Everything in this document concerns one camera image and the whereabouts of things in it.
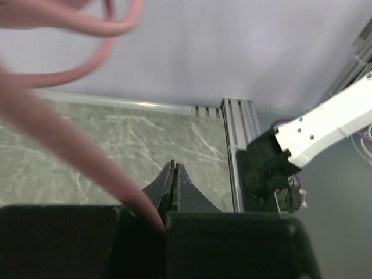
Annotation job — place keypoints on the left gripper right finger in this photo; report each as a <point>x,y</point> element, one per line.
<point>214,244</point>

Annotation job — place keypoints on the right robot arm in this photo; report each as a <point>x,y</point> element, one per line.
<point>339,117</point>

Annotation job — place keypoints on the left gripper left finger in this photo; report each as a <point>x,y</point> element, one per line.
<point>78,241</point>

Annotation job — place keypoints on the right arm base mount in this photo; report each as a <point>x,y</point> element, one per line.
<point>262,173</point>

